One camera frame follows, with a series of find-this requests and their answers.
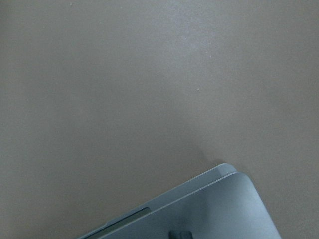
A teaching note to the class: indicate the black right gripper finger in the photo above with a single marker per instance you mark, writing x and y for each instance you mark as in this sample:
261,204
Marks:
180,235

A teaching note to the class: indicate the grey laptop with black keyboard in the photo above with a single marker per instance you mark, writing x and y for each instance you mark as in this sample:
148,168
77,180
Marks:
221,203

